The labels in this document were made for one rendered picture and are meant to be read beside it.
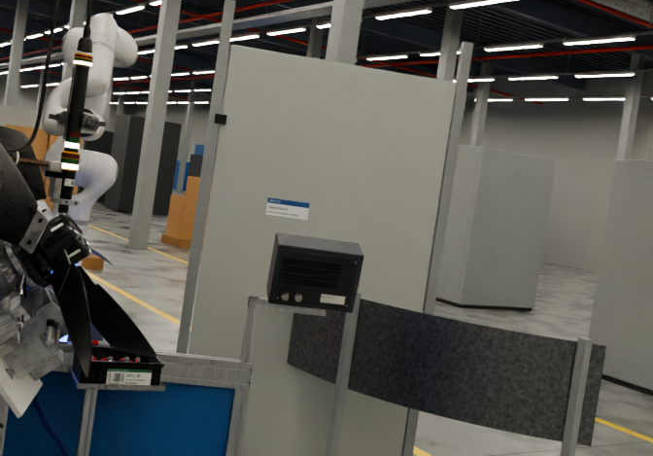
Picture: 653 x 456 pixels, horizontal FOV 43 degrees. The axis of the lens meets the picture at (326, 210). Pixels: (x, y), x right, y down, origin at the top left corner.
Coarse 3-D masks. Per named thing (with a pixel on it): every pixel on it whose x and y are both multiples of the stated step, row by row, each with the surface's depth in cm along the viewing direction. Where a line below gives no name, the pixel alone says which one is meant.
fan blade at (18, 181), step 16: (0, 144) 173; (0, 160) 172; (0, 176) 171; (16, 176) 177; (0, 192) 171; (16, 192) 176; (0, 208) 171; (16, 208) 176; (32, 208) 182; (0, 224) 172; (16, 224) 178; (16, 240) 179
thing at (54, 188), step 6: (54, 162) 198; (60, 162) 200; (48, 168) 198; (54, 168) 198; (60, 168) 199; (48, 174) 199; (54, 174) 198; (60, 174) 199; (54, 180) 199; (60, 180) 200; (54, 186) 199; (60, 186) 200; (54, 192) 199; (54, 198) 199; (60, 198) 200; (66, 204) 199; (72, 204) 200; (78, 204) 202
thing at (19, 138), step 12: (0, 132) 202; (12, 132) 206; (12, 144) 202; (24, 144) 206; (12, 156) 199; (24, 156) 203; (24, 168) 200; (36, 168) 203; (36, 180) 200; (36, 192) 198
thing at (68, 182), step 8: (88, 32) 201; (80, 40) 200; (88, 40) 200; (80, 48) 200; (88, 48) 200; (64, 176) 201; (72, 176) 201; (64, 184) 201; (72, 184) 202; (64, 192) 201; (72, 192) 202; (64, 208) 202
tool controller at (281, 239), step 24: (288, 240) 245; (312, 240) 249; (336, 240) 253; (288, 264) 243; (312, 264) 244; (336, 264) 244; (360, 264) 246; (288, 288) 245; (312, 288) 246; (336, 288) 247
